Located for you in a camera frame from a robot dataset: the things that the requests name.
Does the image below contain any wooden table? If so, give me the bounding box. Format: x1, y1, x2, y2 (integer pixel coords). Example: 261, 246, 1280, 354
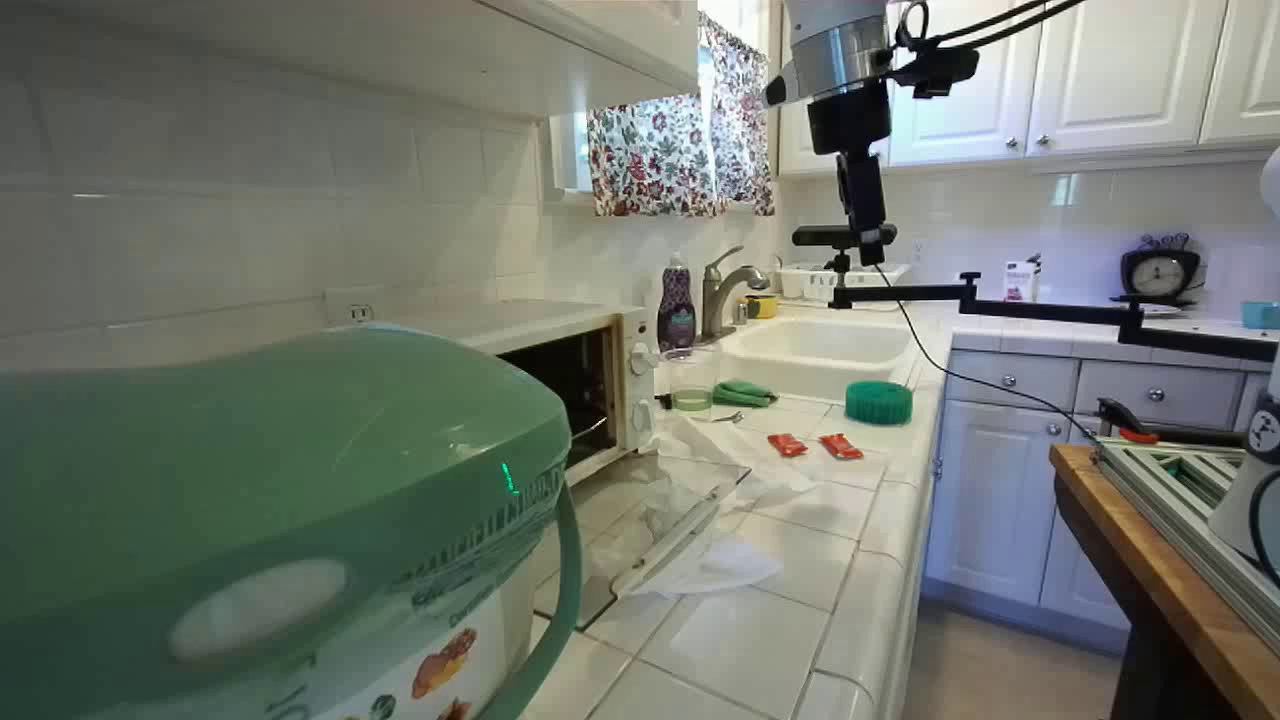
1050, 440, 1280, 720

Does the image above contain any white toaster oven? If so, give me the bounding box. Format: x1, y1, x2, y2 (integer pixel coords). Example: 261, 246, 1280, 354
381, 296, 664, 492

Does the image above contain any thin black camera cable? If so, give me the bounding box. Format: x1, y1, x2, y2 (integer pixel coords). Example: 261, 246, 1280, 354
872, 255, 1114, 450

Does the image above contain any white cabinet drawer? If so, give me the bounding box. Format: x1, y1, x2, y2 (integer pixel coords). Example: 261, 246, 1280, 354
1074, 356, 1251, 437
946, 350, 1084, 417

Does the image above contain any silver faucet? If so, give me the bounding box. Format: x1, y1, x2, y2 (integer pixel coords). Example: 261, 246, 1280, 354
701, 246, 779, 344

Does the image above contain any small white bottle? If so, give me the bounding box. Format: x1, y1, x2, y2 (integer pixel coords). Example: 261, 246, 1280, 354
1002, 254, 1045, 309

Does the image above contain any white lower cabinet door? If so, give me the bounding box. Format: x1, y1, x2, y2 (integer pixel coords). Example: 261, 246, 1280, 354
920, 395, 1076, 613
1037, 421, 1135, 631

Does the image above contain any black mounted camera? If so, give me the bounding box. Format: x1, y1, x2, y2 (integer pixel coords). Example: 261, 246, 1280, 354
787, 220, 902, 254

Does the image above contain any purple dish soap bottle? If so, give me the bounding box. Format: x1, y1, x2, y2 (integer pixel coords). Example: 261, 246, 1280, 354
654, 255, 703, 362

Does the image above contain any green round container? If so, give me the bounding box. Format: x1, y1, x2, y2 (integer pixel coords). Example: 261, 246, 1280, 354
839, 378, 920, 433

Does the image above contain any translucent white plastic bag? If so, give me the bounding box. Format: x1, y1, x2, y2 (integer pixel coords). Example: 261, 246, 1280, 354
571, 407, 859, 592

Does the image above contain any white kitchen sink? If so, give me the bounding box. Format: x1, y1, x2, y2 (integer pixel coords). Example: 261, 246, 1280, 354
716, 312, 930, 399

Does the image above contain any aluminium rail frame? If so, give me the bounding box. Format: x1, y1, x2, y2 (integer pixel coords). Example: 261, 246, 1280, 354
1089, 433, 1280, 652

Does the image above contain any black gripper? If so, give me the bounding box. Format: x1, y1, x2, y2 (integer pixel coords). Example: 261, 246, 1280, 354
803, 78, 896, 268

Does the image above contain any green plastic container lid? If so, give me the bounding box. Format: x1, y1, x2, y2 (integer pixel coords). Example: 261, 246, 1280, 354
0, 321, 594, 720

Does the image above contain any white wall cabinet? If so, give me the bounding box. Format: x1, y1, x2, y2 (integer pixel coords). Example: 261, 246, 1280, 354
0, 0, 703, 128

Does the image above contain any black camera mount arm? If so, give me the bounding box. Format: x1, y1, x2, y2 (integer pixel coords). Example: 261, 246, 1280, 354
823, 246, 1280, 367

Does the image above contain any wrist mounted camera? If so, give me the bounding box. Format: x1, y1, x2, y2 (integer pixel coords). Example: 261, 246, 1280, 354
887, 39, 983, 99

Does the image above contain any black alarm clock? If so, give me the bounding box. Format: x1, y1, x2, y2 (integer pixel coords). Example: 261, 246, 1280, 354
1115, 231, 1208, 309

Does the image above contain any white wall outlet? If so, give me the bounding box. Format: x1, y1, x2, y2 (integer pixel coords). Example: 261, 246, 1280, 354
324, 283, 390, 330

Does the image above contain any floral window curtain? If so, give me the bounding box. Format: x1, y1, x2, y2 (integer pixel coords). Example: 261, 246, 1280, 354
583, 14, 779, 226

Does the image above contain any black orange clamp tool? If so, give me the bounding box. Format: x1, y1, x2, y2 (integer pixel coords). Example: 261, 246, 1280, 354
1098, 395, 1251, 453

